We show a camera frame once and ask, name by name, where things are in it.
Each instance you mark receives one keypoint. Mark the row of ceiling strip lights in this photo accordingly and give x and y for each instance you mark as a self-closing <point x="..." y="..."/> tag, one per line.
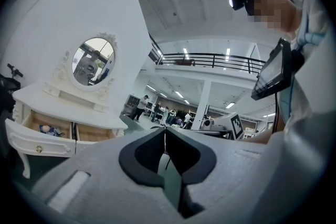
<point x="179" y="94"/>

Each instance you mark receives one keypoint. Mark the narrow white wooden drawer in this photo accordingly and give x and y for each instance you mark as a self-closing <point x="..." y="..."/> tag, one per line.
<point x="92" y="135"/>

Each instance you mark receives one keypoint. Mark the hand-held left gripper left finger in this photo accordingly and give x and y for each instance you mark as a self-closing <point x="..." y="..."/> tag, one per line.
<point x="105" y="165"/>

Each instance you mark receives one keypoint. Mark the white dressing table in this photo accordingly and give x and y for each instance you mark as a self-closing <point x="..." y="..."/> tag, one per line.
<point x="31" y="94"/>

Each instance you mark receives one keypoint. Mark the oval white-framed mirror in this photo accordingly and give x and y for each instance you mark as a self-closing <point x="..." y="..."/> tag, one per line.
<point x="93" y="61"/>

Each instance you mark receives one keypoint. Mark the black balcony railing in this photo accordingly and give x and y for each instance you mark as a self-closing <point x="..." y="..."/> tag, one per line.
<point x="210" y="60"/>

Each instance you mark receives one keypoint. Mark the person's white shirt torso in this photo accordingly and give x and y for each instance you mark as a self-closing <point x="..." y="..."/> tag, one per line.
<point x="315" y="73"/>

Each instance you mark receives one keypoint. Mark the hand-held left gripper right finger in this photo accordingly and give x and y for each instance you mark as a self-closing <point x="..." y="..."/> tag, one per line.
<point x="225" y="160"/>

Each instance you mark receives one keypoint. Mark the black chest-mounted screen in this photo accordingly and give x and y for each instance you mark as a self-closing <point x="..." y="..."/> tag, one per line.
<point x="273" y="70"/>

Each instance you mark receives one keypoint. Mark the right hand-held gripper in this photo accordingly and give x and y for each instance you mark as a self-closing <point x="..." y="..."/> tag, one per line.
<point x="236" y="124"/>

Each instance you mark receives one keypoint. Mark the person's right forearm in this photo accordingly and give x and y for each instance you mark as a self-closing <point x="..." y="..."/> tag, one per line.
<point x="258" y="137"/>

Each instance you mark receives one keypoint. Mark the dark cabinet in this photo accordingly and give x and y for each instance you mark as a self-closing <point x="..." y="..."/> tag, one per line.
<point x="130" y="105"/>

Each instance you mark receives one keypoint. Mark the small toys with blue item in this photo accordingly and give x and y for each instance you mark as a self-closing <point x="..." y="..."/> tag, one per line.
<point x="50" y="129"/>

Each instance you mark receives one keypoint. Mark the wide white wooden drawer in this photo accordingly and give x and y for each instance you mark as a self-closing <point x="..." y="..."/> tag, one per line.
<point x="29" y="139"/>

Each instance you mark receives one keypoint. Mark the black stand equipment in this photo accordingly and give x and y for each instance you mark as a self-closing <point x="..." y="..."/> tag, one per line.
<point x="8" y="86"/>

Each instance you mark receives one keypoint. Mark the white support pillar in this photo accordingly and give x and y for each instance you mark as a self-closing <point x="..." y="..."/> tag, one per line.
<point x="201" y="105"/>

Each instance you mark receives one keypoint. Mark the person's head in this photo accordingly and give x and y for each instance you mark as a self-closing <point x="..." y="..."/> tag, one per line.
<point x="273" y="8"/>

